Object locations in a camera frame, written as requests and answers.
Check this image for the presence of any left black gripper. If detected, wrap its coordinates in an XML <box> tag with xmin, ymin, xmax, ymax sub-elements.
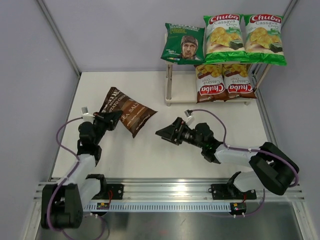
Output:
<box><xmin>92</xmin><ymin>110</ymin><xmax>123</xmax><ymax>145</ymax></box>

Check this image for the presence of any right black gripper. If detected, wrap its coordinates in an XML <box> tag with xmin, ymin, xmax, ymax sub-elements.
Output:
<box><xmin>156</xmin><ymin>116</ymin><xmax>205</xmax><ymax>149</ymax></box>

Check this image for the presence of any brown Kettle sea salt bag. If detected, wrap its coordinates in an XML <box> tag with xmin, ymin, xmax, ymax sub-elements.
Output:
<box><xmin>99</xmin><ymin>87</ymin><xmax>157</xmax><ymax>138</ymax></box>

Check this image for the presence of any brown Chuba cassava chips bag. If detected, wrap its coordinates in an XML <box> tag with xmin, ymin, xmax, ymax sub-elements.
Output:
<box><xmin>222</xmin><ymin>63</ymin><xmax>256</xmax><ymax>99</ymax></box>

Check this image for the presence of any dark green Real chips bag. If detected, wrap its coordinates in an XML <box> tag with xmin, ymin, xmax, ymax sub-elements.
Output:
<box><xmin>160</xmin><ymin>23</ymin><xmax>205</xmax><ymax>65</ymax></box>

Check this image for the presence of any green Chuba cassava chips bag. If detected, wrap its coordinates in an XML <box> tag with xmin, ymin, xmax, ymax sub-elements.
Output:
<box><xmin>243</xmin><ymin>13</ymin><xmax>287</xmax><ymax>66</ymax></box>

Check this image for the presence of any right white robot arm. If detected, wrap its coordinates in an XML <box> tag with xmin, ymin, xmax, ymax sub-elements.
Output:
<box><xmin>156</xmin><ymin>117</ymin><xmax>300</xmax><ymax>200</ymax></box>

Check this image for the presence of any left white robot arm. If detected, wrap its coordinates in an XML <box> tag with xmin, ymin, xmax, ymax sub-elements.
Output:
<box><xmin>40</xmin><ymin>107</ymin><xmax>123</xmax><ymax>231</ymax></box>

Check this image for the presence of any white two-tier wooden shelf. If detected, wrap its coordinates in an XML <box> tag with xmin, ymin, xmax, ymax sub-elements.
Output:
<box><xmin>164</xmin><ymin>32</ymin><xmax>272</xmax><ymax>107</ymax></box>

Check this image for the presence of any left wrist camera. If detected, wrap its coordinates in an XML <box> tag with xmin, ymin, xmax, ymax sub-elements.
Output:
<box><xmin>81</xmin><ymin>106</ymin><xmax>95</xmax><ymax>122</ymax></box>

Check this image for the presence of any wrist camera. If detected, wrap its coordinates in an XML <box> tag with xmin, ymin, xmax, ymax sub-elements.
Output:
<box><xmin>81</xmin><ymin>106</ymin><xmax>95</xmax><ymax>122</ymax></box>
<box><xmin>184</xmin><ymin>109</ymin><xmax>195</xmax><ymax>126</ymax></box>

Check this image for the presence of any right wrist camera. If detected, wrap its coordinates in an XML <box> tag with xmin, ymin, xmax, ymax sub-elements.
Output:
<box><xmin>184</xmin><ymin>109</ymin><xmax>195</xmax><ymax>126</ymax></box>

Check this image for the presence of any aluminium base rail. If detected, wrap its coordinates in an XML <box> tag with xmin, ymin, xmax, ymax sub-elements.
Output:
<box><xmin>32</xmin><ymin>177</ymin><xmax>306</xmax><ymax>213</ymax></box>

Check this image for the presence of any left aluminium frame post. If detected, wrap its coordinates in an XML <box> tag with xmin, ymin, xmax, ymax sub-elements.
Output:
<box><xmin>35</xmin><ymin>0</ymin><xmax>81</xmax><ymax>78</ymax></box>

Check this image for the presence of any aluminium frame post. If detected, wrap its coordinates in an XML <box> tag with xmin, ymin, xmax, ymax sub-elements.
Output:
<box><xmin>35</xmin><ymin>0</ymin><xmax>81</xmax><ymax>78</ymax></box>
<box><xmin>275</xmin><ymin>0</ymin><xmax>300</xmax><ymax>34</ymax></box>

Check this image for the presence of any right aluminium frame post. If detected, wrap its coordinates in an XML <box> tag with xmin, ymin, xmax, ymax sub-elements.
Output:
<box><xmin>275</xmin><ymin>0</ymin><xmax>300</xmax><ymax>34</ymax></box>

